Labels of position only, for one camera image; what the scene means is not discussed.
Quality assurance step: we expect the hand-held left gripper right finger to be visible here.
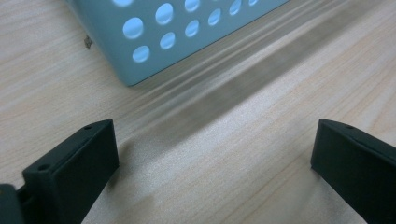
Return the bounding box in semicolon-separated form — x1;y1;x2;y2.
310;118;396;224

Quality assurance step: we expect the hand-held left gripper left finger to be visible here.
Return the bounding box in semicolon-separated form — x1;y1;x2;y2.
21;119;120;224

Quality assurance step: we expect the light blue perforated plastic basket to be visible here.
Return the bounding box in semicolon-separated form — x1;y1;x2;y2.
64;0;292;88

